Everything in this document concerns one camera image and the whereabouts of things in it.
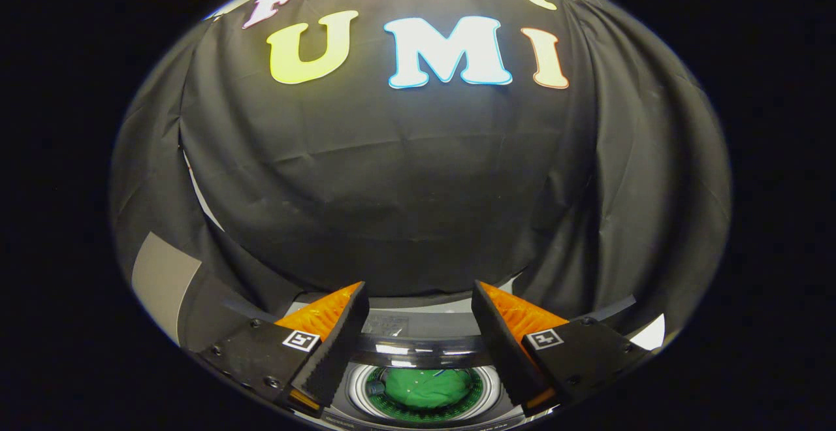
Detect grey cabinet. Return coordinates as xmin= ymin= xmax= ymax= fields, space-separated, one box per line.
xmin=130 ymin=231 xmax=289 ymax=348

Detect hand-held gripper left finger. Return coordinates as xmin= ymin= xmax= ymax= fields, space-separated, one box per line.
xmin=195 ymin=280 xmax=370 ymax=417

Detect white flat board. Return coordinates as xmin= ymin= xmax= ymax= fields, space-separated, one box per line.
xmin=629 ymin=313 xmax=667 ymax=352

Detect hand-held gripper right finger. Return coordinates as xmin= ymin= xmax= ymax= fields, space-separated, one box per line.
xmin=471 ymin=279 xmax=654 ymax=413

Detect washing machine lid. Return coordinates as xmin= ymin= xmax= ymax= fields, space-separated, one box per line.
xmin=319 ymin=313 xmax=531 ymax=431

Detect dark grey washing machine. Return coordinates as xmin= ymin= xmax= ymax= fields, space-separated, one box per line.
xmin=286 ymin=274 xmax=639 ymax=431

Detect green polo shirt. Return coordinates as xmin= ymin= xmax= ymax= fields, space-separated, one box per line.
xmin=381 ymin=366 xmax=475 ymax=411

